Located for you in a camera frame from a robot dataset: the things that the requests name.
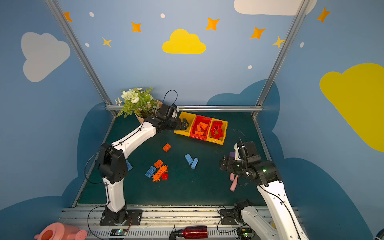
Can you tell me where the red middle bin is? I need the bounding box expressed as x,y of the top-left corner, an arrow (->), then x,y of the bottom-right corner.
190,115 -> 212,141

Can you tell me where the green artificial plant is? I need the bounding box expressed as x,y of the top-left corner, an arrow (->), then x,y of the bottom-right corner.
115,88 -> 158,118

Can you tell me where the pink watering can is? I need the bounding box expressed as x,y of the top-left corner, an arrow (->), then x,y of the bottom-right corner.
34,223 -> 88,240

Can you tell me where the long orange lego piece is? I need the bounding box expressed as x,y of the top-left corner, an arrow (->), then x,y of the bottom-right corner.
153,165 -> 168,182

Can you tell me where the peach flower pot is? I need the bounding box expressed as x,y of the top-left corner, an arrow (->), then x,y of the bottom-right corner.
135,101 -> 163,124

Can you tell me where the orange slope lego brick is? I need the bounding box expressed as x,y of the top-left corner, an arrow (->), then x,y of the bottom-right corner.
199,122 -> 209,132

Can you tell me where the left circuit board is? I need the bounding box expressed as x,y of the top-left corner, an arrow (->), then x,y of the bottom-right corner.
110,229 -> 129,237

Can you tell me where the circuit board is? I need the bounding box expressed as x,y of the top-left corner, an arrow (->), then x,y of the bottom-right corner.
236,228 -> 255,240
110,229 -> 129,237

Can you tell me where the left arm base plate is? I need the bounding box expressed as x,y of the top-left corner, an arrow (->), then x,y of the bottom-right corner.
100,208 -> 143,226

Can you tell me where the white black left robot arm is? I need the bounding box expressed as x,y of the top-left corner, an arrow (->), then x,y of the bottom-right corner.
97,104 -> 190,214

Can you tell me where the right yellow bin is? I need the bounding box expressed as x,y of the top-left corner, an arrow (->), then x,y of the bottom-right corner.
207,118 -> 228,145

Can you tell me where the aluminium right post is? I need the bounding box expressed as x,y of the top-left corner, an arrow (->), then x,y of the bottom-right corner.
252,0 -> 311,120

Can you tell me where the aluminium post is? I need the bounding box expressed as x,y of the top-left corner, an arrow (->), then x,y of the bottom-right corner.
45,0 -> 112,107
252,0 -> 311,120

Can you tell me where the aluminium back rail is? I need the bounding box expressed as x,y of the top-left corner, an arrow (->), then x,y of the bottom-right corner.
105,104 -> 264,113

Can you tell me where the left yellow bin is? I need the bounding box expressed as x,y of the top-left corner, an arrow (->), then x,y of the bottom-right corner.
174,112 -> 197,137

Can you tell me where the aluminium left post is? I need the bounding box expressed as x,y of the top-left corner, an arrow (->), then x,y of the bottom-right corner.
45,0 -> 112,107

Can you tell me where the right circuit board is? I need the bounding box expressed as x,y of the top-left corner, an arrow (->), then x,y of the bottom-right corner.
236,228 -> 255,240

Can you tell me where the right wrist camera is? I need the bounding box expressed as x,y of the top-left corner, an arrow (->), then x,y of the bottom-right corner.
234,143 -> 246,161

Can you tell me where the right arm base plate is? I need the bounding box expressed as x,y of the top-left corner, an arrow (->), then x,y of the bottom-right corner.
218,208 -> 243,225

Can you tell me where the red metallic bottle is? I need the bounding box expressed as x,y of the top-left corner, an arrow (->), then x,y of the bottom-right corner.
169,226 -> 208,240

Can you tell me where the orange square lego brick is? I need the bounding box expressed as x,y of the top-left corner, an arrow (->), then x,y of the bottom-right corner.
163,144 -> 171,152

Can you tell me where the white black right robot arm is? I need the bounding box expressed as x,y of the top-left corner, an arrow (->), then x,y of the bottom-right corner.
220,141 -> 308,240

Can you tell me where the aluminium front rail base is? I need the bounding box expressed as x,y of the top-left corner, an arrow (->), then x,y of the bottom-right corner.
59,205 -> 274,240

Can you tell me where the light blue lego brick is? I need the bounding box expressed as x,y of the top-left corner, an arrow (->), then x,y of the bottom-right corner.
185,154 -> 194,165

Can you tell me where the yellow bin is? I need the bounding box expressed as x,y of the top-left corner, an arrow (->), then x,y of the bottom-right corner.
174,112 -> 197,137
207,118 -> 228,145

